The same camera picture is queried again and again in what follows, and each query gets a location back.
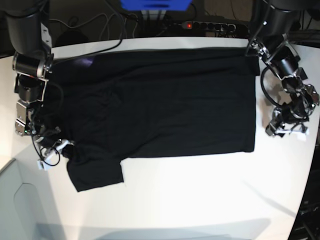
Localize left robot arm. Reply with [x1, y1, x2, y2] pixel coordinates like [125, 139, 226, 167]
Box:
[245, 0, 320, 137]

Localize white cable on floor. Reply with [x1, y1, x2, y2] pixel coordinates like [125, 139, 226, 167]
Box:
[49, 11, 141, 40]

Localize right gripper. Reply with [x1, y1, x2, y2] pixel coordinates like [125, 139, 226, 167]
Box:
[31, 127, 75, 163]

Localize black T-shirt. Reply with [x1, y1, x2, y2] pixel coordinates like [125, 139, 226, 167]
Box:
[35, 48, 260, 192]

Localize black power strip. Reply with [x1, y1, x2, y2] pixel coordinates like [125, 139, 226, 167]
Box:
[172, 21, 247, 34]

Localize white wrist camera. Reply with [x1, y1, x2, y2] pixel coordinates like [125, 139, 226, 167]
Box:
[291, 128, 310, 142]
[37, 160, 51, 171]

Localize blue plastic bin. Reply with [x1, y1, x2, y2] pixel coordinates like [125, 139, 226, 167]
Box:
[120, 0, 192, 11]

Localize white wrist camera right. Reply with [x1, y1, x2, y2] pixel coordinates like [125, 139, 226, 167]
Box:
[37, 160, 51, 171]

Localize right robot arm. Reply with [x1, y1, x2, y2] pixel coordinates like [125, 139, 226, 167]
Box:
[0, 0, 72, 167]

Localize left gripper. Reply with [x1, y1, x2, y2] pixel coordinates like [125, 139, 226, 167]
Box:
[265, 107, 309, 138]

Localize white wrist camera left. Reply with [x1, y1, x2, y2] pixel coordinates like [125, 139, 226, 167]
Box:
[291, 128, 310, 142]

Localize grey cabinet beside table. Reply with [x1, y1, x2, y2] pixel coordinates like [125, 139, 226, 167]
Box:
[0, 158, 67, 240]

